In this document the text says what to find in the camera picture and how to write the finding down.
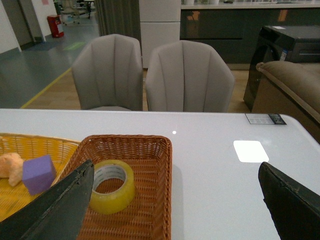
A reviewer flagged brown woven basket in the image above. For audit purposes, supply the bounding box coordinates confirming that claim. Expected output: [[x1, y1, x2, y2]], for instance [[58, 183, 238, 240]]
[[60, 134, 172, 240]]

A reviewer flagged toy croissant bread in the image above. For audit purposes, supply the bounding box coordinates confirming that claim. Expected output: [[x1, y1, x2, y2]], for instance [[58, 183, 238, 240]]
[[0, 152, 24, 187]]

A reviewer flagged white cabinet column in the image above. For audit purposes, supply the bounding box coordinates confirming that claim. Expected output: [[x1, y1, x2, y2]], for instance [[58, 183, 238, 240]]
[[139, 0, 181, 69]]

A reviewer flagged red bin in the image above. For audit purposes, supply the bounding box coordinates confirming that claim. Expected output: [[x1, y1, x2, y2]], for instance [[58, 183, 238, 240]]
[[47, 15, 64, 38]]

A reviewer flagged yellow woven basket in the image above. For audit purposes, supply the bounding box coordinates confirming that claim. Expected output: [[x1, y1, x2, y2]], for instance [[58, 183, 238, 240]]
[[0, 132, 80, 221]]

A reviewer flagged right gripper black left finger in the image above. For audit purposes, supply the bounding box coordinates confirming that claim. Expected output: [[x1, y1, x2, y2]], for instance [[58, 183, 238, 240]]
[[0, 159, 94, 240]]

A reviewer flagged grey upholstered chair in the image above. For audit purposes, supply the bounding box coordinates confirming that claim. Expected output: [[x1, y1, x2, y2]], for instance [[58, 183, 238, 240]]
[[71, 34, 143, 111], [145, 40, 235, 113]]

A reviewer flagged label sticker on table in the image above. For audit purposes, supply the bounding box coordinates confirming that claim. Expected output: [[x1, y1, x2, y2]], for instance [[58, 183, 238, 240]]
[[245, 113, 287, 125]]

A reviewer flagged black washing machine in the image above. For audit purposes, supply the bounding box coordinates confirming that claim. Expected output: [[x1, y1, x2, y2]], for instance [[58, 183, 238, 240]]
[[243, 25, 320, 111]]

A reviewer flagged brown sofa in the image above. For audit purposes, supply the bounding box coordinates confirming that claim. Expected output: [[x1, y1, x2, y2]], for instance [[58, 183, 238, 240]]
[[251, 61, 320, 142]]

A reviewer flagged grey upholstered chair left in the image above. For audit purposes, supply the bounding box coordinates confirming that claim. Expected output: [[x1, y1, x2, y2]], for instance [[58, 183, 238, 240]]
[[71, 34, 143, 111]]

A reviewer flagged purple foam cube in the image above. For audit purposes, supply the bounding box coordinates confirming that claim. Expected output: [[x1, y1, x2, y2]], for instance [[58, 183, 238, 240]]
[[22, 154, 57, 196]]

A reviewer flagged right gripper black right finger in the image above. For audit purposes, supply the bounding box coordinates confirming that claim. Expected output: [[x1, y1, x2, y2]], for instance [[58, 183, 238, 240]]
[[258, 162, 320, 240]]

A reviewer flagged grey upholstered chair right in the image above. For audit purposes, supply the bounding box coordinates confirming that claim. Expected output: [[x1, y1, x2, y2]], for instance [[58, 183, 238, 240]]
[[145, 40, 235, 113]]

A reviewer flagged yellow transparent tape roll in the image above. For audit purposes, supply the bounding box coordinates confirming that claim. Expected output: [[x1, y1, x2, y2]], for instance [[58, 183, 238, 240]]
[[89, 159, 136, 215]]

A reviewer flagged dark grey counter cabinet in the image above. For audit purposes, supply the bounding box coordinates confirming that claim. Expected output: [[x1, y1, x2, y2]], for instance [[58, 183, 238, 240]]
[[180, 1, 320, 69]]

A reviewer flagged grey curtain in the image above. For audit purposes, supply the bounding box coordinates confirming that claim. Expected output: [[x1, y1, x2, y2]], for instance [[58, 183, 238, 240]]
[[94, 0, 141, 41]]

